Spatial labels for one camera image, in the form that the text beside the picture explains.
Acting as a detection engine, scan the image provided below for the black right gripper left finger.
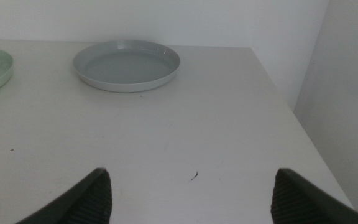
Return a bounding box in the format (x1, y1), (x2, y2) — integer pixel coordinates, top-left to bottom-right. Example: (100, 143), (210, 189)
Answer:
(15, 167), (113, 224)

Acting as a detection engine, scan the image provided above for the grey shallow bowl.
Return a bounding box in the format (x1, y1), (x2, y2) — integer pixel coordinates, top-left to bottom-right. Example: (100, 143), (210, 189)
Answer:
(72, 39), (181, 93)

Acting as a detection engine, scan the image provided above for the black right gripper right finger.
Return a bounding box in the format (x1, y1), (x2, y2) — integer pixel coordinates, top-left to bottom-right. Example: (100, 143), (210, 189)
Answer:
(270, 168), (358, 224)

